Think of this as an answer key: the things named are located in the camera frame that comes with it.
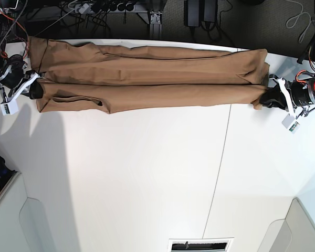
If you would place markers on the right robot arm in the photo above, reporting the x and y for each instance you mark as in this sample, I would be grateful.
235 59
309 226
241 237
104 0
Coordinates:
10 27

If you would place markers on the black power adapter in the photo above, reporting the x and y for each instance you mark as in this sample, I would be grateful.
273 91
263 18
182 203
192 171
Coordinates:
191 13

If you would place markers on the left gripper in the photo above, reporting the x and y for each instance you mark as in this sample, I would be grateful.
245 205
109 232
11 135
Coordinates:
301 93

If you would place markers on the brown t-shirt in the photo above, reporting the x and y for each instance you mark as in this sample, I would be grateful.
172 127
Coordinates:
115 78

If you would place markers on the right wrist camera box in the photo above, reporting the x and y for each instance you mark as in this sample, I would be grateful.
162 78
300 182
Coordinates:
9 107

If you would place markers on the black power strip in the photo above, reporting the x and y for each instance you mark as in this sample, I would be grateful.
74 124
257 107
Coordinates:
112 6

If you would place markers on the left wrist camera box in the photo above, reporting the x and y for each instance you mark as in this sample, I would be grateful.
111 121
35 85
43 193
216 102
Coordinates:
291 123

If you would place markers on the aluminium frame post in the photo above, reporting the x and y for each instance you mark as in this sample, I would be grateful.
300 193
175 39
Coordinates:
155 25

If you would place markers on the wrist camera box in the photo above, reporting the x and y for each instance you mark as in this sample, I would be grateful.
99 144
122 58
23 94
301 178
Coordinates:
9 107
291 123

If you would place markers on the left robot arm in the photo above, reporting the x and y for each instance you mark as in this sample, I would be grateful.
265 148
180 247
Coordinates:
308 54

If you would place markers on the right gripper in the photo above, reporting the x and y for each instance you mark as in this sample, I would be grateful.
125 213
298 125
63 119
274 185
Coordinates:
13 78

